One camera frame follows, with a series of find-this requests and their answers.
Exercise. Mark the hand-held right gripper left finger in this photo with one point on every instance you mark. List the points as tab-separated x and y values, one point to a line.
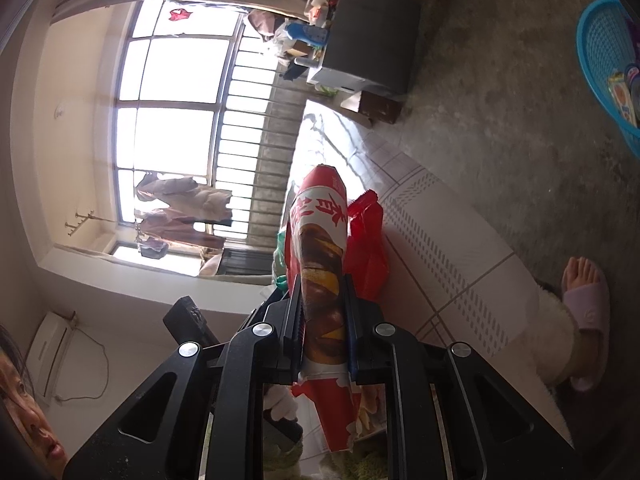
295	340

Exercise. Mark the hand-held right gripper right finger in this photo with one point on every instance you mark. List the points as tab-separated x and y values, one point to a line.
351	350

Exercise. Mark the red white snack bag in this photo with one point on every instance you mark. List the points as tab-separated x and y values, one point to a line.
320	260

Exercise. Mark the blue plastic basket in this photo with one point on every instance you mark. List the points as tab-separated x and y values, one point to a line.
595	50

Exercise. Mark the red plastic bag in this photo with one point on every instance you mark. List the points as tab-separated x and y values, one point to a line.
367	245

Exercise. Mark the beige hanging garment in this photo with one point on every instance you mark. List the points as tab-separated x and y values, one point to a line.
200	197

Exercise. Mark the floral tablecloth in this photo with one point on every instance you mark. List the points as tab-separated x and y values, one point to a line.
450	260

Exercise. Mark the white air conditioner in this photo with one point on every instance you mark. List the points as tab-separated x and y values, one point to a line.
50	355

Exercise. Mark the person's head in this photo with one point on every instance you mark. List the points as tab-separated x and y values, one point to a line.
25	410

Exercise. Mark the metal balcony railing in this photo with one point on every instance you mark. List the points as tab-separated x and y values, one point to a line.
250	135

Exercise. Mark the fuzzy cream clothing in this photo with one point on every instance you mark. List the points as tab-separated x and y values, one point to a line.
555	335

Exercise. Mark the large window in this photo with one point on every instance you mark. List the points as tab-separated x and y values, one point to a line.
170	110

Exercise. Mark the person's foot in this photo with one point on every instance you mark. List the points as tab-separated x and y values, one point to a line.
580	272

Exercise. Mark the pink slipper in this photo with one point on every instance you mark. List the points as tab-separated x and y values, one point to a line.
590	310

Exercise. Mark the pile of stuffed bags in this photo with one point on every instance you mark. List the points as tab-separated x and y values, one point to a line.
270	30

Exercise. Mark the blue detergent bottle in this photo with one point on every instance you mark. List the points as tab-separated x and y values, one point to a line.
307	34

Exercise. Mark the red window decoration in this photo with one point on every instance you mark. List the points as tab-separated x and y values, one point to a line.
180	14

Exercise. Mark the grey cabinet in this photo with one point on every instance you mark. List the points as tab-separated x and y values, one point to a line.
370	25

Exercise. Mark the metal wall hook rack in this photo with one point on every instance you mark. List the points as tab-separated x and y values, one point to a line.
95	221

